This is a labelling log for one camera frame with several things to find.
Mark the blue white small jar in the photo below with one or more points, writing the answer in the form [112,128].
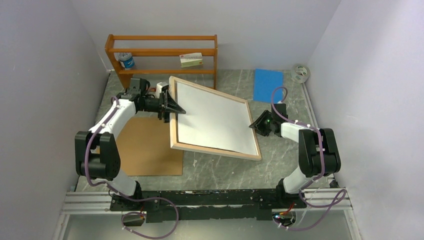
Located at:
[126,59]

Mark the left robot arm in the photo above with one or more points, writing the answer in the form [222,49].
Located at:
[97,156]

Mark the blue foam mat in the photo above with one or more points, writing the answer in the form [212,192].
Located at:
[265,82]

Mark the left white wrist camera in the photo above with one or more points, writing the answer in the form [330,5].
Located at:
[160,87]

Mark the wooden picture frame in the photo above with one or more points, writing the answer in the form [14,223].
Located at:
[215,152]

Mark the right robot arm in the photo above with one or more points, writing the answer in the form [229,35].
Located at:
[318,154]

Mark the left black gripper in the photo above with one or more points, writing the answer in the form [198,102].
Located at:
[168,105]

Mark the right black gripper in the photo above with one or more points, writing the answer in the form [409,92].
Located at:
[257,125]

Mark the clear tape roll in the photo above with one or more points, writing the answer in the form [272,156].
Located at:
[299,73]

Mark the brown cardboard backing board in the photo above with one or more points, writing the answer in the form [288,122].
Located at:
[143,147]

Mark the orange wooden shelf rack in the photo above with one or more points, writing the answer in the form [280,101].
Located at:
[160,55]

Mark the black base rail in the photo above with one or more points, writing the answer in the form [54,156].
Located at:
[168,205]

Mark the small white green box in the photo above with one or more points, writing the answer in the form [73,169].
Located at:
[191,59]

